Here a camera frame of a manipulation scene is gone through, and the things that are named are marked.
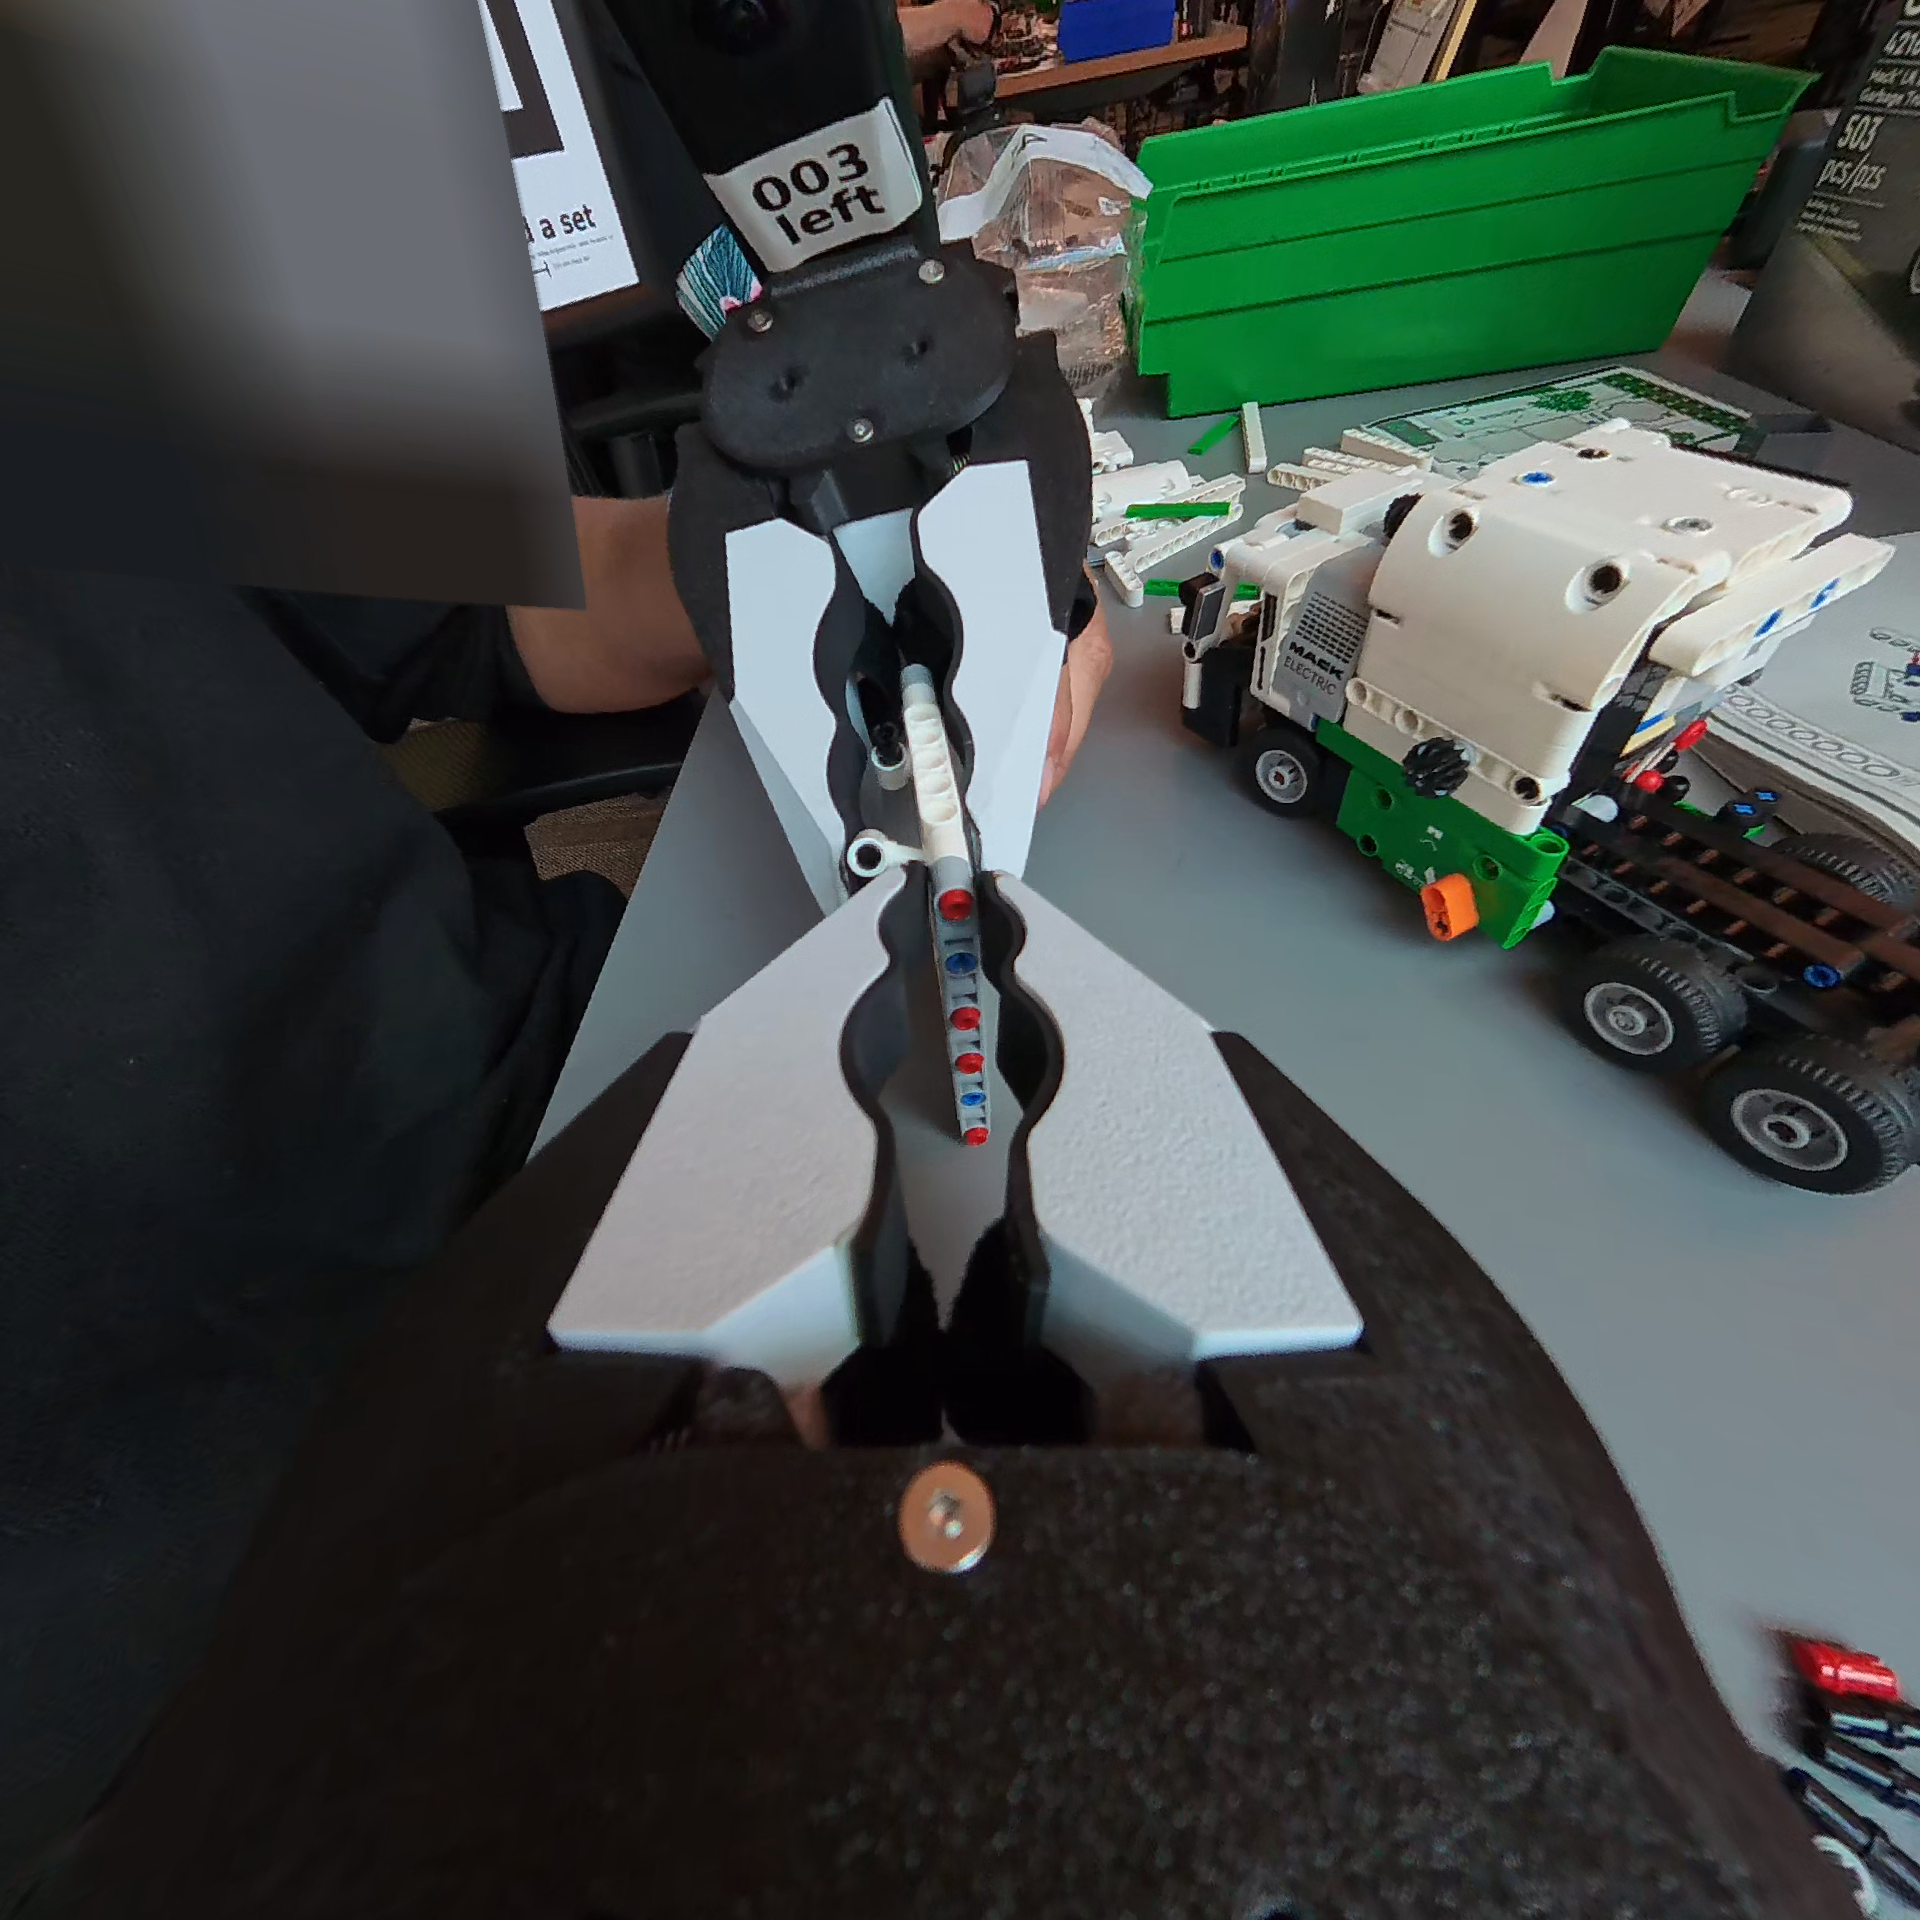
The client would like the green plastic bin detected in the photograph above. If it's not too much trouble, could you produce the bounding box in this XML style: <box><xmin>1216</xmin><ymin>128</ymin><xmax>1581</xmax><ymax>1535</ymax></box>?
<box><xmin>1124</xmin><ymin>46</ymin><xmax>1818</xmax><ymax>422</ymax></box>

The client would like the pile of white brick pieces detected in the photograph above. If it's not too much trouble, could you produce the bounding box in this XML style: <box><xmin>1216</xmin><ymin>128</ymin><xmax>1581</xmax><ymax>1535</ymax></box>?
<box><xmin>1078</xmin><ymin>403</ymin><xmax>1445</xmax><ymax>610</ymax></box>

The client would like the instruction booklet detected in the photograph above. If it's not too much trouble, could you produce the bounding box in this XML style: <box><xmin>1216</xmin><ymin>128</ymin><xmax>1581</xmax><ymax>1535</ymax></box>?
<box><xmin>1709</xmin><ymin>534</ymin><xmax>1920</xmax><ymax>889</ymax></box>

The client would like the person's left hand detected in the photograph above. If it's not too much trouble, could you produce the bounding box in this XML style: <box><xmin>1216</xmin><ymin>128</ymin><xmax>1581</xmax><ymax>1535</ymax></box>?
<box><xmin>1040</xmin><ymin>597</ymin><xmax>1117</xmax><ymax>825</ymax></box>

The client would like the clear plastic bag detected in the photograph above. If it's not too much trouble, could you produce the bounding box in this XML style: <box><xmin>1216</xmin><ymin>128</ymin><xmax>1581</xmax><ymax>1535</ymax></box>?
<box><xmin>937</xmin><ymin>123</ymin><xmax>1158</xmax><ymax>409</ymax></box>

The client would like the white brick panel assembly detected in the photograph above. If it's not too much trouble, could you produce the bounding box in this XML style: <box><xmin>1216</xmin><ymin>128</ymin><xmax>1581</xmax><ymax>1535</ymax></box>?
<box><xmin>861</xmin><ymin>661</ymin><xmax>1000</xmax><ymax>1153</ymax></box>

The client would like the person's left forearm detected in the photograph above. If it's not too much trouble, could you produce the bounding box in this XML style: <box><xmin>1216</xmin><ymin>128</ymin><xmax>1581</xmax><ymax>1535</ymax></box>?
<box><xmin>508</xmin><ymin>497</ymin><xmax>710</xmax><ymax>712</ymax></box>

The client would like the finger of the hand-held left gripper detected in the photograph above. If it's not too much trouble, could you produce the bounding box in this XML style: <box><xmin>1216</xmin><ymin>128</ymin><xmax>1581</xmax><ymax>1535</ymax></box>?
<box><xmin>900</xmin><ymin>456</ymin><xmax>1071</xmax><ymax>888</ymax></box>
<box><xmin>725</xmin><ymin>511</ymin><xmax>913</xmax><ymax>917</ymax></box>

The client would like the pile of small connector pins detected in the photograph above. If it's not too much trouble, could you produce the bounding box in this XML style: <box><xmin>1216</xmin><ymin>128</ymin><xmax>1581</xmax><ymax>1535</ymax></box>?
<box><xmin>1776</xmin><ymin>1627</ymin><xmax>1920</xmax><ymax>1920</ymax></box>

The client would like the dark building set box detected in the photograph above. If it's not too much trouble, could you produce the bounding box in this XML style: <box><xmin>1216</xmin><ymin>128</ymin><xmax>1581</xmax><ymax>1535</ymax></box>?
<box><xmin>1726</xmin><ymin>0</ymin><xmax>1920</xmax><ymax>442</ymax></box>

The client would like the white green toy truck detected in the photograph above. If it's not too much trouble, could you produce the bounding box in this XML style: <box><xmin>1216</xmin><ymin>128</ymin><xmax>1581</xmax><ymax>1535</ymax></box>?
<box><xmin>1174</xmin><ymin>422</ymin><xmax>1920</xmax><ymax>1201</ymax></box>

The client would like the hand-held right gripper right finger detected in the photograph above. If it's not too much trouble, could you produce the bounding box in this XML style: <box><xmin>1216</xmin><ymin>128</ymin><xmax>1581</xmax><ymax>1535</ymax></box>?
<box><xmin>978</xmin><ymin>872</ymin><xmax>1366</xmax><ymax>1421</ymax></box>

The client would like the floral patterned cloth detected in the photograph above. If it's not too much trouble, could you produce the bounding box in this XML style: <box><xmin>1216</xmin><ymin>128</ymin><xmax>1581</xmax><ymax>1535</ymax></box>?
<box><xmin>674</xmin><ymin>225</ymin><xmax>769</xmax><ymax>342</ymax></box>

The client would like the small blue crate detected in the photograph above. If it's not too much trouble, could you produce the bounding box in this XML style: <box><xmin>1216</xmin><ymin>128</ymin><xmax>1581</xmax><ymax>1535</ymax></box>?
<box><xmin>1056</xmin><ymin>0</ymin><xmax>1181</xmax><ymax>67</ymax></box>

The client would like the framed white marker sign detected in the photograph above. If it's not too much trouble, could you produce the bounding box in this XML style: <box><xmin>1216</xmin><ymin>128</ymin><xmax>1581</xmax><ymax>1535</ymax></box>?
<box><xmin>480</xmin><ymin>0</ymin><xmax>649</xmax><ymax>320</ymax></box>

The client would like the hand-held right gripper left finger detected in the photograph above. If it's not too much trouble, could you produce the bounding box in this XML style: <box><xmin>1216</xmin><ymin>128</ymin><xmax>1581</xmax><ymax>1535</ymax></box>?
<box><xmin>545</xmin><ymin>867</ymin><xmax>921</xmax><ymax>1445</ymax></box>

